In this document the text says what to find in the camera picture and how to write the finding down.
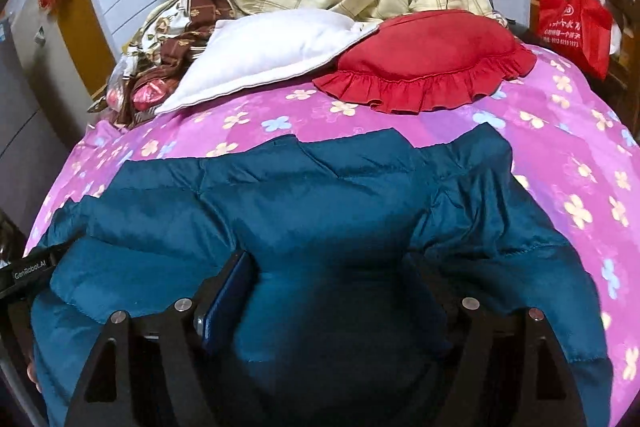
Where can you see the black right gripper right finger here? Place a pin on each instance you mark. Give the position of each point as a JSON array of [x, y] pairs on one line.
[[503, 370]]

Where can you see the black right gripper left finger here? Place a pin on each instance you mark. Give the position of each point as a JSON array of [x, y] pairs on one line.
[[158, 370]]

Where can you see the teal padded jacket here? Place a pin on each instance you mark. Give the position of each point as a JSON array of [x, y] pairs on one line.
[[327, 336]]

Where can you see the grey wardrobe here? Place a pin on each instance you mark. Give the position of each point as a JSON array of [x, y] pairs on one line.
[[32, 154]]

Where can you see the pink floral bed sheet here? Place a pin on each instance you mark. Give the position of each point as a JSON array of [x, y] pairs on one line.
[[570, 153]]

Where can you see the brown patterned blanket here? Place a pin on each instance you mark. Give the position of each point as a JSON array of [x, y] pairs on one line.
[[170, 21]]

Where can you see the white pillow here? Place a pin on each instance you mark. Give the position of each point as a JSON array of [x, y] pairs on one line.
[[262, 49]]

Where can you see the red ruffled pillow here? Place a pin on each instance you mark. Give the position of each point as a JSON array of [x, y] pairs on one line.
[[429, 60]]

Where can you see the red shopping bag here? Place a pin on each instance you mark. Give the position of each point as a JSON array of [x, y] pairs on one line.
[[579, 30]]

